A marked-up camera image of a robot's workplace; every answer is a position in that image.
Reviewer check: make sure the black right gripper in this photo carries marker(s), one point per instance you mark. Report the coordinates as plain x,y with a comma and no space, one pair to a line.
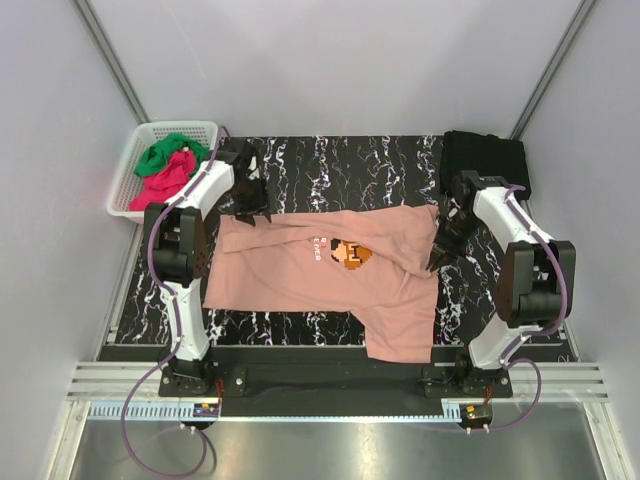
451,251

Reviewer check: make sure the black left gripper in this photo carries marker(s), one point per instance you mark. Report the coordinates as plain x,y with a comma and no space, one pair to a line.
244,212

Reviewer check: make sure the pink printed t-shirt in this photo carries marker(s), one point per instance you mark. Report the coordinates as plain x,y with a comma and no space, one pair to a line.
371,264

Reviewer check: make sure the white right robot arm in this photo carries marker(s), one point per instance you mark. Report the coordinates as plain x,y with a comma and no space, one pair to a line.
534,290

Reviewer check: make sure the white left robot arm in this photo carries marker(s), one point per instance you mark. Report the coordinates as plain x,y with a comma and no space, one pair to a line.
177,256

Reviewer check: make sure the red crumpled t-shirt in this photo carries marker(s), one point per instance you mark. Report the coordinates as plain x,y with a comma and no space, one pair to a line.
168,182

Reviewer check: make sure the black folded t-shirt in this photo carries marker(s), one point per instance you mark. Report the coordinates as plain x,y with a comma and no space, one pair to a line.
488,155

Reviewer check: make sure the green crumpled t-shirt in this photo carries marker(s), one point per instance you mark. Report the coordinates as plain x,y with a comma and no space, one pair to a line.
156,158

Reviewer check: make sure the right small electronics module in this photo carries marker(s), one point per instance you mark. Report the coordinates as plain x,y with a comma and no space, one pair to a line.
476,416

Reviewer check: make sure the small electronics module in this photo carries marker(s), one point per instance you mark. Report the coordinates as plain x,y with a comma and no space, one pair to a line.
476,416
206,409

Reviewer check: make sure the left small electronics module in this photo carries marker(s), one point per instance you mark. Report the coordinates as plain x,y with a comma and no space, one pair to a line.
206,409

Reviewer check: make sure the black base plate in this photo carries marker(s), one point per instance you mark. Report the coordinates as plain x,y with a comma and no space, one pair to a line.
344,390

